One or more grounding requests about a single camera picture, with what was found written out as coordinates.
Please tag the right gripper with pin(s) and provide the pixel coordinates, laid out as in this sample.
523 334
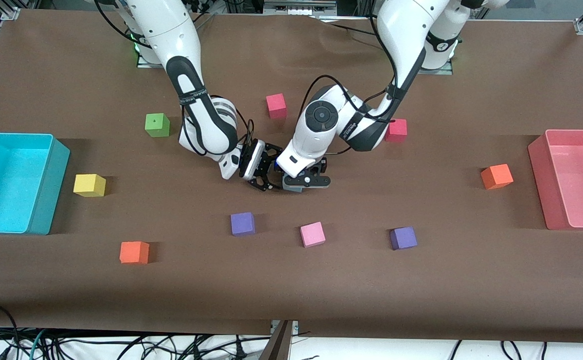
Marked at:
267 164

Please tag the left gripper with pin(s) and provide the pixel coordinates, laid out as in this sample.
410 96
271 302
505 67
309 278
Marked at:
323 165

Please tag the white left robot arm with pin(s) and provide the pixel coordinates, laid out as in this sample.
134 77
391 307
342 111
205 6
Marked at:
401 25

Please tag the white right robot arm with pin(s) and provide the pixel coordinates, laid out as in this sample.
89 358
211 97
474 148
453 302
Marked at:
171 30

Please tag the light pink foam block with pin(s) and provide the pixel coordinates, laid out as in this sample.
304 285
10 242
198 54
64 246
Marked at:
312 234

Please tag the purple foam block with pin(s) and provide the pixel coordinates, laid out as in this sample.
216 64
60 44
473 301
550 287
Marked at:
403 238
242 223

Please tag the red foam block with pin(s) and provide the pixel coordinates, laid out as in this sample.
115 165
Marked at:
276 105
396 130

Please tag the green foam block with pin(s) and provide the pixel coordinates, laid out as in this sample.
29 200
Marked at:
156 125

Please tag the orange foam block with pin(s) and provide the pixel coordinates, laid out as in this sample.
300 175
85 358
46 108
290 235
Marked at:
496 176
134 252

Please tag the yellow foam block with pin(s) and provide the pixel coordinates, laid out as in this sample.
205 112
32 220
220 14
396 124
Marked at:
89 185

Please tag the teal plastic bin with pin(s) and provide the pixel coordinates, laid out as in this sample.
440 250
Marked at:
6 185

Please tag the pink plastic bin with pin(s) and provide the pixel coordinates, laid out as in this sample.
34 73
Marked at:
581 180

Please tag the dark table support post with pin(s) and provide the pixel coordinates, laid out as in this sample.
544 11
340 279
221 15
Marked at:
279 345

